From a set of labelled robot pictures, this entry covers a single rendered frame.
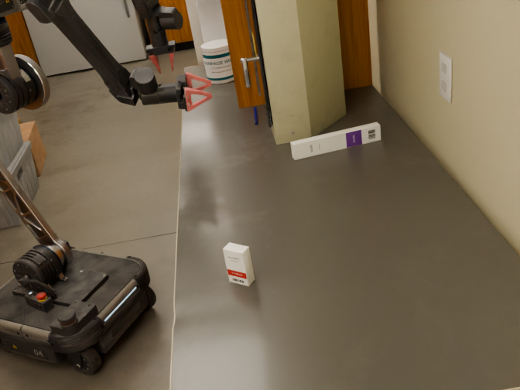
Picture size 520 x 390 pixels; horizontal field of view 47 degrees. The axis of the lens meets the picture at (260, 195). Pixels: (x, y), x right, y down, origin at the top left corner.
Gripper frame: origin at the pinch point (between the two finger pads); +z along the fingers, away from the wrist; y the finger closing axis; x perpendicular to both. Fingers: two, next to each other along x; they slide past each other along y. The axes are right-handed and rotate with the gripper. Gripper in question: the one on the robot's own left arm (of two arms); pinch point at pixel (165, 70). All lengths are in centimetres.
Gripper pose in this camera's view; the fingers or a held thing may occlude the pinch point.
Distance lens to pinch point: 220.1
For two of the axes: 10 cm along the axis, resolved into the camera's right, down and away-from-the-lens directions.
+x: -0.9, -4.7, 8.8
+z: 1.5, 8.7, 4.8
